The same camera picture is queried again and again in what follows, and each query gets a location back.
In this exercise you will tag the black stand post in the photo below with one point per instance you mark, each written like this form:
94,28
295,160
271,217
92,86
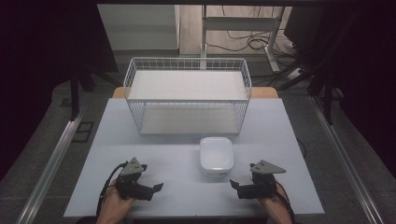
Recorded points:
74,96

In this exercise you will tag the black floor plate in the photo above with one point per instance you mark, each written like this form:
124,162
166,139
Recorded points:
82,132

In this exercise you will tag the white power strip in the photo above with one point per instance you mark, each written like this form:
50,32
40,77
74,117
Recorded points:
293,73

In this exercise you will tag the person's right hand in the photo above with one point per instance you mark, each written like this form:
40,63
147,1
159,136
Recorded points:
278,208

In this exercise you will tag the white desk frame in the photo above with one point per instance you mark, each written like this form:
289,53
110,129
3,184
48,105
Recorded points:
239,23

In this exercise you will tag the dark curtain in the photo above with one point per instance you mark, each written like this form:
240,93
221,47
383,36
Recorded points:
364,62
34,62

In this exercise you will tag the metal rail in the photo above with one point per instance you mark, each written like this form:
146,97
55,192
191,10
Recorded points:
345,161
51,165

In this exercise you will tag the person's left hand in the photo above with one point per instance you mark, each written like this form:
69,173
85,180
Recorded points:
112,207

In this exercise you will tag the black tripod legs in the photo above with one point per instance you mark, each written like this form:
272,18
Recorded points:
292,74

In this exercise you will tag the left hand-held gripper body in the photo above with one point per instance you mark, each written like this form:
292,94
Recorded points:
134,186

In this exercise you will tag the white plastic box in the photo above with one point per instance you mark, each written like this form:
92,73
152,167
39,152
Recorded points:
216,157

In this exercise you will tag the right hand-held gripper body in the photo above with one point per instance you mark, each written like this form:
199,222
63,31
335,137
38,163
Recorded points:
258,189

